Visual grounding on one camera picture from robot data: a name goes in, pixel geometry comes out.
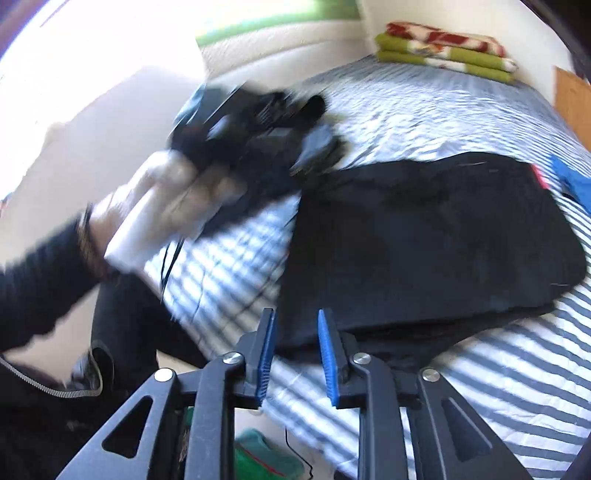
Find person's dark trouser leg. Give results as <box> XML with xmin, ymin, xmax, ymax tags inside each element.
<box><xmin>90</xmin><ymin>272</ymin><xmax>241</xmax><ymax>393</ymax></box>

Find person's left forearm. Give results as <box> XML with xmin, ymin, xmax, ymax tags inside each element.
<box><xmin>0</xmin><ymin>212</ymin><xmax>116</xmax><ymax>357</ymax></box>

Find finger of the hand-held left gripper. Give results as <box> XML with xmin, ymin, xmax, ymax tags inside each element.
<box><xmin>288</xmin><ymin>122</ymin><xmax>348</xmax><ymax>182</ymax></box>

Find green slipper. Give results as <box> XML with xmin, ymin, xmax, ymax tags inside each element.
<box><xmin>233</xmin><ymin>427</ymin><xmax>305</xmax><ymax>480</ymax></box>

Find black cable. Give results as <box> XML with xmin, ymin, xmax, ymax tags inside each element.
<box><xmin>284</xmin><ymin>427</ymin><xmax>317</xmax><ymax>480</ymax></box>
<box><xmin>159</xmin><ymin>235</ymin><xmax>186</xmax><ymax>309</ymax></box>

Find landscape wall tapestry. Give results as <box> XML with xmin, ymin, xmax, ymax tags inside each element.
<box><xmin>194</xmin><ymin>0</ymin><xmax>363</xmax><ymax>48</ymax></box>

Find dark navy pants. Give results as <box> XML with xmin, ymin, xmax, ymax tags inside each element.
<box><xmin>274</xmin><ymin>152</ymin><xmax>587</xmax><ymax>370</ymax></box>

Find blue folded cloth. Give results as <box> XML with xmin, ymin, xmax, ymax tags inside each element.
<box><xmin>549</xmin><ymin>154</ymin><xmax>591</xmax><ymax>205</ymax></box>

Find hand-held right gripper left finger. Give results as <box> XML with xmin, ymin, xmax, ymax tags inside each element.
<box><xmin>55</xmin><ymin>307</ymin><xmax>278</xmax><ymax>480</ymax></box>

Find blue striped bed quilt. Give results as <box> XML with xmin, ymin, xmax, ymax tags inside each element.
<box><xmin>143</xmin><ymin>53</ymin><xmax>591</xmax><ymax>480</ymax></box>

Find person's left hand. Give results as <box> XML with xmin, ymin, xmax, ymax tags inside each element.
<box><xmin>98</xmin><ymin>151</ymin><xmax>249</xmax><ymax>273</ymax></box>

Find dark beaded bracelet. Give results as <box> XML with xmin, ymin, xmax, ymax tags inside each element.
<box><xmin>76</xmin><ymin>205</ymin><xmax>122</xmax><ymax>283</ymax></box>

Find green floral folded quilt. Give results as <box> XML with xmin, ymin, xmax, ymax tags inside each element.
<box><xmin>374</xmin><ymin>32</ymin><xmax>519</xmax><ymax>85</ymax></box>

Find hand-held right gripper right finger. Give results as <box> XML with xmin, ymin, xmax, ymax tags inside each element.
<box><xmin>318</xmin><ymin>308</ymin><xmax>536</xmax><ymax>480</ymax></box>

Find red floral folded blanket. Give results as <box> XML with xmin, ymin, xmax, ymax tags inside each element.
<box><xmin>385</xmin><ymin>21</ymin><xmax>506</xmax><ymax>59</ymax></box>

